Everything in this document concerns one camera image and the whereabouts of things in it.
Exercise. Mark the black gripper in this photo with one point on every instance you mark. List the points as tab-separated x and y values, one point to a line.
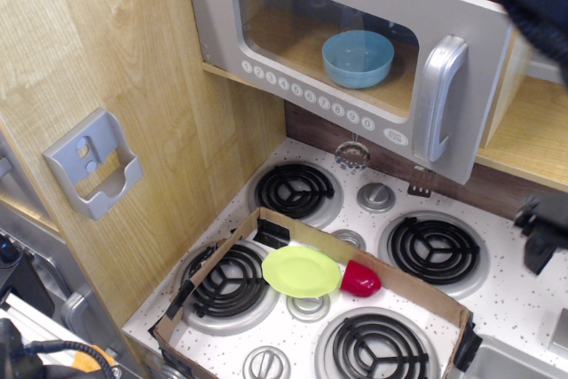
543	219

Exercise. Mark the grey toy microwave door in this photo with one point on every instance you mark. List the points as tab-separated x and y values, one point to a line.
417	77

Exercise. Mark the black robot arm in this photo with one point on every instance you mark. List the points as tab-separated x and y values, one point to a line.
544	25

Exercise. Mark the back right stove burner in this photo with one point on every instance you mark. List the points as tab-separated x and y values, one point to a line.
437	248

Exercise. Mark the stove burner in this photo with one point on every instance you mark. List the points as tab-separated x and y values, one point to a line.
374	343
437	248
299	190
234	297

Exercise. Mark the steel sink basin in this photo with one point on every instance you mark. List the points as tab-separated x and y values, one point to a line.
497	360

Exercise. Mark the hanging black spatula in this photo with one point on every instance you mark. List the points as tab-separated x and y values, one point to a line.
421	182

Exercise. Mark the grey back stove knob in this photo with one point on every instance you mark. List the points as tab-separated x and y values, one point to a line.
376	198

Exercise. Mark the grey stove knob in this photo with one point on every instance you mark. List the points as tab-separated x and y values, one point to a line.
350	237
376	198
309	309
266	362

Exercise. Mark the red plastic cup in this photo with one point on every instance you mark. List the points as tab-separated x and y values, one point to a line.
360	281

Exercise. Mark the grey upper middle stove knob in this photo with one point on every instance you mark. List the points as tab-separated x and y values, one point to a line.
350	237

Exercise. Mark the front right stove burner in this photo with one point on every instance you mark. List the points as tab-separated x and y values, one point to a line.
374	343

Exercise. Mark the back left stove burner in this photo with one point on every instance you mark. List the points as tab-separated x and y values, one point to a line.
299	190

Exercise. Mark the green plastic plate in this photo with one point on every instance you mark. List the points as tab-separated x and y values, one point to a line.
301	272

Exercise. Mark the blue plastic bowl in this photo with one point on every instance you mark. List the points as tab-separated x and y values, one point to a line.
357	59

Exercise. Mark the grey front stove knob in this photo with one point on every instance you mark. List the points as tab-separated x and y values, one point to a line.
266	362

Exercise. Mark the front left stove burner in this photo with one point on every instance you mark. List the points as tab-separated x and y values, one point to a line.
234	297

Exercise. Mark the brown cardboard frame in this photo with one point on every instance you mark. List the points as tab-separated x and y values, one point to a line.
188	353

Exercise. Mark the grey wall phone holder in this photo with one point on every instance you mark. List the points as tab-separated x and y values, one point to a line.
82	151

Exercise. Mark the grey oven door handle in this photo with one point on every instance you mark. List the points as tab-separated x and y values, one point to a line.
76	314

